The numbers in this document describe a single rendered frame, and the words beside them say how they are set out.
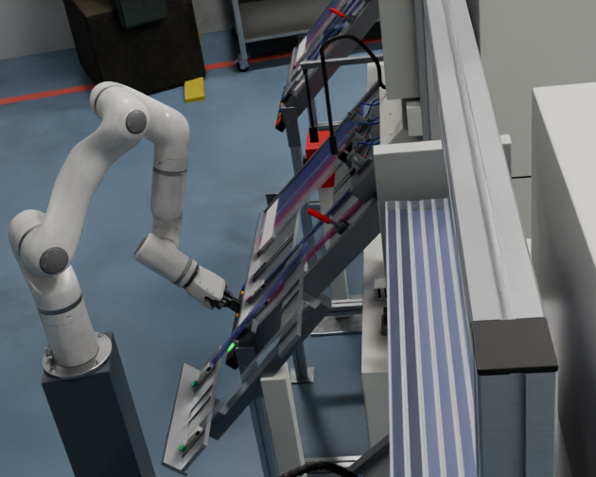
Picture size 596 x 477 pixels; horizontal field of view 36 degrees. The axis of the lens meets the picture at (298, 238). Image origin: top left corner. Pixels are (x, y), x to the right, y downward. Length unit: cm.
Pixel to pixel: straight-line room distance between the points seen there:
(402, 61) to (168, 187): 76
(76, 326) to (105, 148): 49
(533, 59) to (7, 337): 267
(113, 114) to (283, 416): 81
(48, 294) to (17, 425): 122
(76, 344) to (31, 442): 103
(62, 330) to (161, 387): 110
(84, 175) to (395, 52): 83
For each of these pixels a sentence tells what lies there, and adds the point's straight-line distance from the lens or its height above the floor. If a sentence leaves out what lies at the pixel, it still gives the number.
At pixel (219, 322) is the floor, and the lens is 376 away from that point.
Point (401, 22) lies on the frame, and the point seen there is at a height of 156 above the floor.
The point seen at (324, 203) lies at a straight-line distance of 336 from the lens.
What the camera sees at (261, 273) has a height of 75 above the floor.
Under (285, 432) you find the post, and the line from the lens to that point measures 223.
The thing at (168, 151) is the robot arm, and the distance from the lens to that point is 239.
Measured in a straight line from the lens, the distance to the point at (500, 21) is 198.
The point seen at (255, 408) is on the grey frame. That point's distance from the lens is 250.
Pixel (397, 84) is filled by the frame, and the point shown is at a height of 142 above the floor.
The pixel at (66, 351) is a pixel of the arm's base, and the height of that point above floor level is 76.
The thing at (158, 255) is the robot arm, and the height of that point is 92.
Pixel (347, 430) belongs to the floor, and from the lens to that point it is 319.
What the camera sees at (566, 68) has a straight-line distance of 204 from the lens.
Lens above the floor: 221
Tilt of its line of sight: 32 degrees down
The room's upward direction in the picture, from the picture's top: 9 degrees counter-clockwise
